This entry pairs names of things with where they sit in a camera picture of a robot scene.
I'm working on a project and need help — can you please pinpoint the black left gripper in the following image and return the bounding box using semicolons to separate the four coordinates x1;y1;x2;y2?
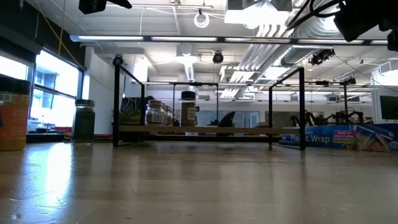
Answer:
78;0;133;15

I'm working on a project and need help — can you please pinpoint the green-lidded herb jar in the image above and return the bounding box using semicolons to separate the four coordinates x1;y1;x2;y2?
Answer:
72;98;96;144

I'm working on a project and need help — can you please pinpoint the brown spice jar black lid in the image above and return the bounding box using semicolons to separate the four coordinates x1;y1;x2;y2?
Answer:
180;90;198;128

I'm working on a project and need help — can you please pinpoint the orange spice jar black lid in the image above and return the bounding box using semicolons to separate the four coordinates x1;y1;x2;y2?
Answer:
0;76;31;152

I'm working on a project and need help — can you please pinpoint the wooden shelf with black legs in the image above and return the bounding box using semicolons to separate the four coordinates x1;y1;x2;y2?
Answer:
112;63;307;152

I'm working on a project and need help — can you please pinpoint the long overhead light bar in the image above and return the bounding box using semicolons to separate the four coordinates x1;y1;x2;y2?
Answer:
70;34;398;45

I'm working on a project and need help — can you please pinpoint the large window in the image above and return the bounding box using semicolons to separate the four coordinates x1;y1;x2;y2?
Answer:
0;49;83;128

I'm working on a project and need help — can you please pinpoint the potted succulent plant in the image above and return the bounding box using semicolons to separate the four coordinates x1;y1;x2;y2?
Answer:
119;98;144;142

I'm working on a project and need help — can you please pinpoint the black chair back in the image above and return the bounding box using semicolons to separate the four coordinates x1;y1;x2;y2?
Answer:
216;111;236;137

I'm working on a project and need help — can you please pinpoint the black ceiling device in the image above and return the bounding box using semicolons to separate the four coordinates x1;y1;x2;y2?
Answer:
308;48;336;66

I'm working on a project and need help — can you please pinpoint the blue plastic wrap box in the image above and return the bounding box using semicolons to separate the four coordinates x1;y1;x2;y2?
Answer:
279;123;398;153

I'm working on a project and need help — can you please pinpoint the background robot rig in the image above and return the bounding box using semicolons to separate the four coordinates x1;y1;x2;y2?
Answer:
290;77;374;126

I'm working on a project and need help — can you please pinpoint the dark monitor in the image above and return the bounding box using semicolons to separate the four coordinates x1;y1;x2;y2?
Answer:
379;95;398;121

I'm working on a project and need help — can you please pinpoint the white cable coil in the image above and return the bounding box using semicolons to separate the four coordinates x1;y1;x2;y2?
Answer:
193;11;211;29

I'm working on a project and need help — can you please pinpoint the black aluminium table frame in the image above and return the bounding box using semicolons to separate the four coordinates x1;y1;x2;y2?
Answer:
26;133;74;144

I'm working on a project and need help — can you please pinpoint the silver air duct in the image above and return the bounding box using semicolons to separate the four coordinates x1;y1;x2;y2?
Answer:
261;43;335;75

